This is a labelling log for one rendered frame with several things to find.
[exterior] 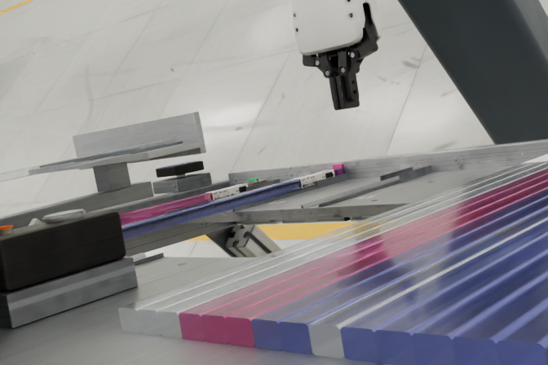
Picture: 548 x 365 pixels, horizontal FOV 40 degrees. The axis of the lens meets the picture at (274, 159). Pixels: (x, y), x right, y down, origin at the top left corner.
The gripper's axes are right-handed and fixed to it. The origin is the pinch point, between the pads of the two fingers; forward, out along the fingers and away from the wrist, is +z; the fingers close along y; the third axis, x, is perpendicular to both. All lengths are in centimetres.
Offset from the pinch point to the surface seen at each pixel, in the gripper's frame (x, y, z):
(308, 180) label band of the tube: 10.1, -0.7, 9.1
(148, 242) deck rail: 18.2, 19.0, 14.1
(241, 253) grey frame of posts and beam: -0.9, 23.4, 20.2
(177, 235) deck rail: 13.7, 19.0, 14.2
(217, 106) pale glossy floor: -117, 146, -7
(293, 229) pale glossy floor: -77, 82, 32
